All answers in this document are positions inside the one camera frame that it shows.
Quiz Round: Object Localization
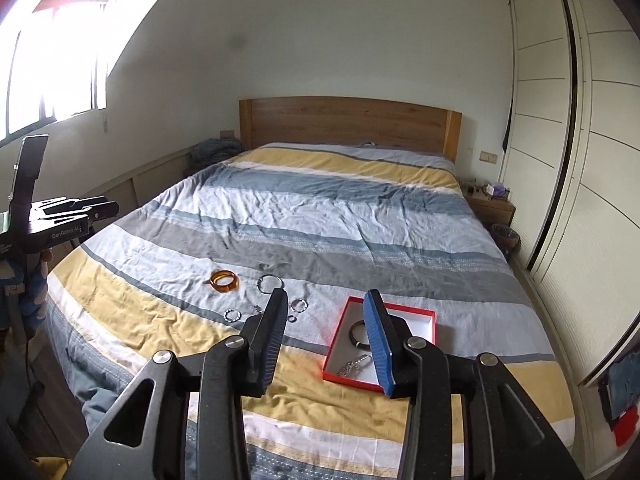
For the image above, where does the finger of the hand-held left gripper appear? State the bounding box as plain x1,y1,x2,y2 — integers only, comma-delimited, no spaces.
75,201,120,223
34,197,108,214

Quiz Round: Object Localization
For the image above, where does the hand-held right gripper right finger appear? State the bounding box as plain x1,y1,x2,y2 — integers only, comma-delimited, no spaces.
363,289,583,480

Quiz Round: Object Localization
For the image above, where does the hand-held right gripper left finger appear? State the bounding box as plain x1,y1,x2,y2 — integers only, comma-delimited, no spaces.
65,289,289,480

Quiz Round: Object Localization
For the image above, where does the dark bangle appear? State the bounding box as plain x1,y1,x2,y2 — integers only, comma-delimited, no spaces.
350,319,373,349

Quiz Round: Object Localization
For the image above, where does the red jewelry box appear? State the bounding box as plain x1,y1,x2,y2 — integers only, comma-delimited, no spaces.
321,296,437,393

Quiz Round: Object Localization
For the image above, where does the amber bangle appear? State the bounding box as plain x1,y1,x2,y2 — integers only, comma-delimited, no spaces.
209,270,240,293

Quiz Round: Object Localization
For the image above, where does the white window ledge cabinet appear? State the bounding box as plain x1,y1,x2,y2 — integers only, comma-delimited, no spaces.
75,147,201,213

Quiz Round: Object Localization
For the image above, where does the window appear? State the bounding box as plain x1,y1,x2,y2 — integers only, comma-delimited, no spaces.
0,0,118,143

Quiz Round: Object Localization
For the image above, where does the grey knitted cloth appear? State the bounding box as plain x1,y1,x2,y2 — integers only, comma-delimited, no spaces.
190,138,243,166

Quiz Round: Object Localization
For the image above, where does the bed with striped duvet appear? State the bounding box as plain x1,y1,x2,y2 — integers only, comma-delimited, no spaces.
42,142,576,480

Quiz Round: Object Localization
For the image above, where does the dark waste basket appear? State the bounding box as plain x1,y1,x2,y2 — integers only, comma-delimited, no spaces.
491,223,521,261

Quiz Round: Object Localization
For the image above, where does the wooden nightstand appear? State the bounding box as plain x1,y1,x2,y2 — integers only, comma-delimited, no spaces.
460,182,516,226

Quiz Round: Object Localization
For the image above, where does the wooden bed headboard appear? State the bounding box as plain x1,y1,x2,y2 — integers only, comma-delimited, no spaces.
239,96,462,163

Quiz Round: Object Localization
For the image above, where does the blue jeans pile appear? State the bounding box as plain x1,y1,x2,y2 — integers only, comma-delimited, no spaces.
600,355,640,421

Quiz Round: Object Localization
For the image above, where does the yellow cloth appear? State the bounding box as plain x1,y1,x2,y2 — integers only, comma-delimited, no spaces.
37,455,71,480

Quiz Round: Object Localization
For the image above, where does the red cloth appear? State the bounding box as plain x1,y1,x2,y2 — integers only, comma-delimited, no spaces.
614,407,640,448

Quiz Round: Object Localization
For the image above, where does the white sliding wardrobe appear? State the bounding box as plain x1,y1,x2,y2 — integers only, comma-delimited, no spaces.
500,0,640,391

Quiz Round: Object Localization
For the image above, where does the silver beaded chain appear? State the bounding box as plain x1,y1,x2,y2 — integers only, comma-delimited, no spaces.
336,354,373,377

